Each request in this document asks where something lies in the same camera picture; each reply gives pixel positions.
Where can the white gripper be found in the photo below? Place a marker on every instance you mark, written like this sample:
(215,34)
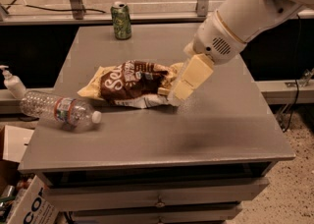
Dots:
(215,39)

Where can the brown chip bag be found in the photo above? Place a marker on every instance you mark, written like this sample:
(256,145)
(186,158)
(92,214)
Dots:
(133,84)

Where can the clear plastic water bottle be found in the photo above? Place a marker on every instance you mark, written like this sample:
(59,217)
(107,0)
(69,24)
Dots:
(70,113)

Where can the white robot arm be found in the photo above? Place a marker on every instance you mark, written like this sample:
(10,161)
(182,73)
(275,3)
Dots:
(248,18)

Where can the white pump lotion bottle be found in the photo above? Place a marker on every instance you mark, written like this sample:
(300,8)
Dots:
(13,83)

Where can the grey table with drawers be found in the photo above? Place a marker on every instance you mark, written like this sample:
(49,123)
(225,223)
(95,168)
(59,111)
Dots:
(203,159)

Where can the green soda can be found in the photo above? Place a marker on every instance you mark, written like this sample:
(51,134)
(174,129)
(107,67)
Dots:
(121,20)

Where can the upper drawer knob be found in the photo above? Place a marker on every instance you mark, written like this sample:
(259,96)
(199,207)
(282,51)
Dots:
(160,203)

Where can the white cardboard box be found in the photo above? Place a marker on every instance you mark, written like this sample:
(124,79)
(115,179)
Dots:
(22,200)

